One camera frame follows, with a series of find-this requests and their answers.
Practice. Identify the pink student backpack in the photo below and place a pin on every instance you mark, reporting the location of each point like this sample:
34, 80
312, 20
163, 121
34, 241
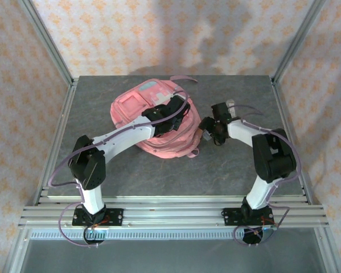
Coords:
130, 105

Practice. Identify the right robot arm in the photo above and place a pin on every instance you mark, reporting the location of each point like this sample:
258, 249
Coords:
241, 132

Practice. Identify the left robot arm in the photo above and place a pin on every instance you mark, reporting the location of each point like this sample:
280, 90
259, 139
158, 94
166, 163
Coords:
124, 139

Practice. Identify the black round base housing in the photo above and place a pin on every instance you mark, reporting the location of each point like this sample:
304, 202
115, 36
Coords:
90, 241
250, 239

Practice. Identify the aluminium table side rail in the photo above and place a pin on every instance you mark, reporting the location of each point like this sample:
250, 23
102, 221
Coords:
284, 113
57, 142

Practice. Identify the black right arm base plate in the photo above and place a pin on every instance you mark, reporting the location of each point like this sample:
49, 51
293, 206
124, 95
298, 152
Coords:
230, 217

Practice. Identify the aluminium mounting rail beam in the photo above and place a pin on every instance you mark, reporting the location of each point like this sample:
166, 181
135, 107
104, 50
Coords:
170, 216

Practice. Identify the aluminium frame post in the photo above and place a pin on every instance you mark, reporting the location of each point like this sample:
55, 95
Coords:
48, 42
296, 42

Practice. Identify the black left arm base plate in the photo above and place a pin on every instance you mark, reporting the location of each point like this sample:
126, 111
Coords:
114, 217

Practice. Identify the aluminium frame leg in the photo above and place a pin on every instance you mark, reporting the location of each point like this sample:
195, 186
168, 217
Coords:
328, 250
17, 250

